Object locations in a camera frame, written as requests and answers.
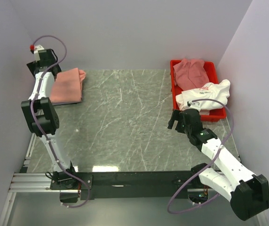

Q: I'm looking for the salmon pink t shirt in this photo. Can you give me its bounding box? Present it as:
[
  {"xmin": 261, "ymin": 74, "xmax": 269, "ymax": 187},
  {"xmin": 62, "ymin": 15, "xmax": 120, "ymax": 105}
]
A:
[{"xmin": 50, "ymin": 68, "xmax": 86, "ymax": 102}]

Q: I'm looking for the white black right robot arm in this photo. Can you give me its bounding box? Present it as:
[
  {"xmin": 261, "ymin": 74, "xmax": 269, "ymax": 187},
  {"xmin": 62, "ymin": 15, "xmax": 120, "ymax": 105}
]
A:
[{"xmin": 168, "ymin": 109, "xmax": 269, "ymax": 221}]

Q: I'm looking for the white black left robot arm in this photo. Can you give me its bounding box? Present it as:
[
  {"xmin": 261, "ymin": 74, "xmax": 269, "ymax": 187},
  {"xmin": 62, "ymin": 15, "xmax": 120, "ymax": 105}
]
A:
[{"xmin": 21, "ymin": 45, "xmax": 78, "ymax": 190}]

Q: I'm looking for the white printed t shirt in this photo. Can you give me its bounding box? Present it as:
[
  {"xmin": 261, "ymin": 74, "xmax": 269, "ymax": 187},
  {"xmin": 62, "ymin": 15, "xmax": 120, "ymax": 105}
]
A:
[{"xmin": 175, "ymin": 79, "xmax": 230, "ymax": 115}]

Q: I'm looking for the dusty pink t shirt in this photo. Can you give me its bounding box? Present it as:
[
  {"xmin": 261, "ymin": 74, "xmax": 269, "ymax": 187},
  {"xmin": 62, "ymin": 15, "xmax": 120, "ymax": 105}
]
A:
[{"xmin": 173, "ymin": 58, "xmax": 209, "ymax": 91}]

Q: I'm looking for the folded lavender t shirt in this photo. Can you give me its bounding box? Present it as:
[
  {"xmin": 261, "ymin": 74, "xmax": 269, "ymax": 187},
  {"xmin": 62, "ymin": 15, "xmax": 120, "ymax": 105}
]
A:
[{"xmin": 52, "ymin": 101, "xmax": 82, "ymax": 106}]

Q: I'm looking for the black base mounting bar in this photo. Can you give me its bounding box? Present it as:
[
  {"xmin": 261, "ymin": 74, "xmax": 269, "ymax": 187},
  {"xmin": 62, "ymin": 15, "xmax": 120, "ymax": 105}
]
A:
[{"xmin": 49, "ymin": 170, "xmax": 219, "ymax": 203}]

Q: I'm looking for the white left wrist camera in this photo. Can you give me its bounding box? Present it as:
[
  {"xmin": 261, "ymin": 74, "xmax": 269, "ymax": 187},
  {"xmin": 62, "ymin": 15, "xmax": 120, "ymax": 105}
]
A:
[{"xmin": 30, "ymin": 44, "xmax": 44, "ymax": 62}]

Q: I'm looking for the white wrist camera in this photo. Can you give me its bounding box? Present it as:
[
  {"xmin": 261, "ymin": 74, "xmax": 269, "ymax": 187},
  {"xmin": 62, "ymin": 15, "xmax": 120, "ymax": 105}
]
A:
[
  {"xmin": 187, "ymin": 101, "xmax": 201, "ymax": 112},
  {"xmin": 30, "ymin": 44, "xmax": 44, "ymax": 62}
]

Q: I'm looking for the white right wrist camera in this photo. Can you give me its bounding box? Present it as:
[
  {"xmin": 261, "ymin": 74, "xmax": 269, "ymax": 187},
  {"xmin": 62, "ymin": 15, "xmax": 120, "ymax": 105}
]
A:
[{"xmin": 187, "ymin": 101, "xmax": 201, "ymax": 112}]

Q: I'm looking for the aluminium frame rail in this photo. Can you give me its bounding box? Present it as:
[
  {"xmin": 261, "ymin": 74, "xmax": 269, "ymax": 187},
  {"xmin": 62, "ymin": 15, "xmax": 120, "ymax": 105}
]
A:
[{"xmin": 0, "ymin": 131, "xmax": 267, "ymax": 226}]

